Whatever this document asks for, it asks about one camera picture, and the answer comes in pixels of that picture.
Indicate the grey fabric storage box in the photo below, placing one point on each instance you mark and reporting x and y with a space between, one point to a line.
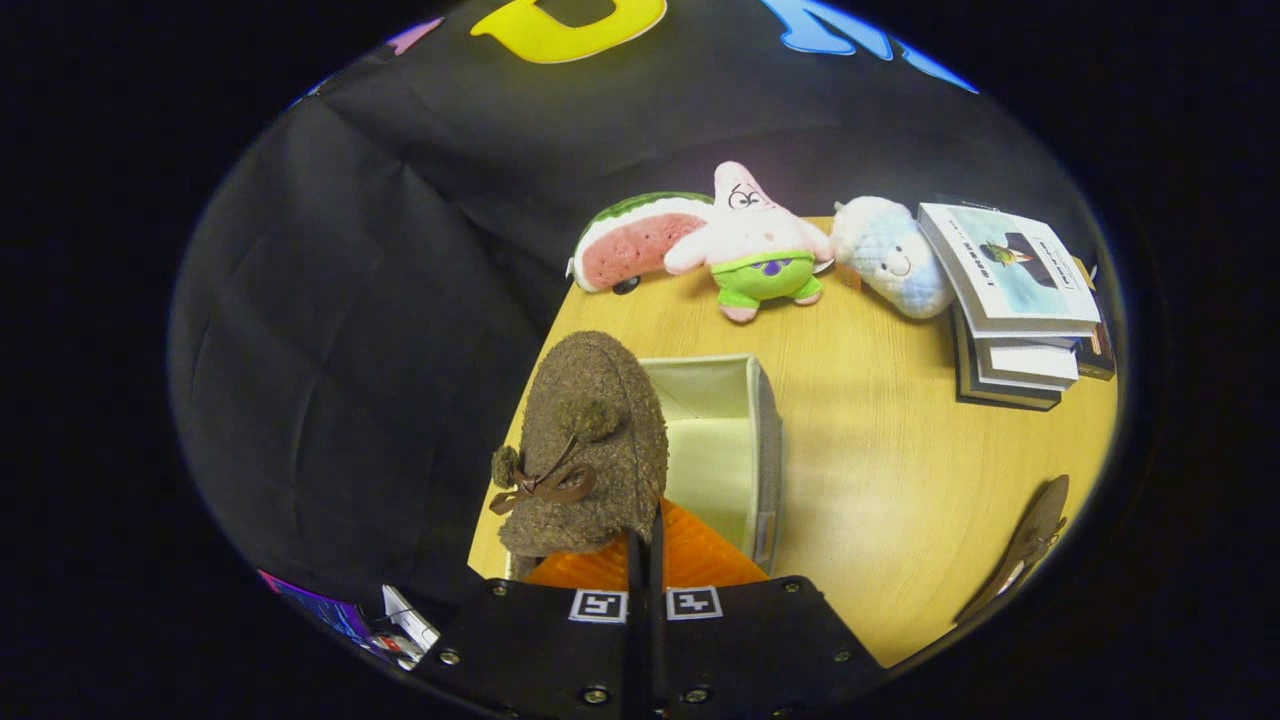
715 450

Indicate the white paperback book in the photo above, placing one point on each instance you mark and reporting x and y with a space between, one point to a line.
1030 362

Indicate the white book with portrait cover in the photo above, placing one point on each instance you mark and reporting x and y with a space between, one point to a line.
1010 270

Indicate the watermelon slice plush toy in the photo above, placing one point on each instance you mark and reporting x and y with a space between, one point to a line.
635 245

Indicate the pink starfish plush toy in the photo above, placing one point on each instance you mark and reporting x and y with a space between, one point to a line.
755 240

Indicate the colourful printed booklet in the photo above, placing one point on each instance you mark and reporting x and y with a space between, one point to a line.
320 610

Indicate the dark-covered book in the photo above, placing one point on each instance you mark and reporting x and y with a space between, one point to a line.
1000 395

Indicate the pale blue plush toy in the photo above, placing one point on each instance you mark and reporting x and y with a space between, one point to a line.
890 260

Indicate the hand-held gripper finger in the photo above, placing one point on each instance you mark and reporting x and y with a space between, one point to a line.
658 570
634 600

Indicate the black book with orange print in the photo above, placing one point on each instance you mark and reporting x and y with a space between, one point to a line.
1098 350

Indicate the brown fuzzy shoe with bow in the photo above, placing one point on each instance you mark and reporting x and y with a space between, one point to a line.
1025 540
590 450

